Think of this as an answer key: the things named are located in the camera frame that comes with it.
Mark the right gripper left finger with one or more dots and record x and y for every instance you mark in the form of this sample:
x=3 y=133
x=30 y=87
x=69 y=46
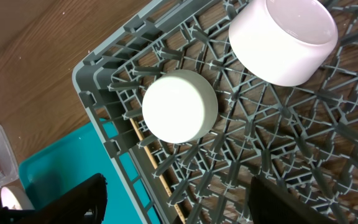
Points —
x=85 y=203

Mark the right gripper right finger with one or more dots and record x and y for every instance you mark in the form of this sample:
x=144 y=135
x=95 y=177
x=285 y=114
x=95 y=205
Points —
x=269 y=204

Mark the white bowl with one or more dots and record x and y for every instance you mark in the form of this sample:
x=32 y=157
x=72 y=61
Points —
x=180 y=106

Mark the pink bowl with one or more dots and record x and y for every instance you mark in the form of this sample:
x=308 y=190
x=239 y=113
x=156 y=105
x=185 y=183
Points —
x=283 y=42

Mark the grey dishwasher rack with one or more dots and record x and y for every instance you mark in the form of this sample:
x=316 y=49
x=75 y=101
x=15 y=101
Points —
x=303 y=139

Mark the teal serving tray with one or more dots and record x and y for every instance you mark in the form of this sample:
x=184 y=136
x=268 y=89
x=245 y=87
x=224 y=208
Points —
x=66 y=163

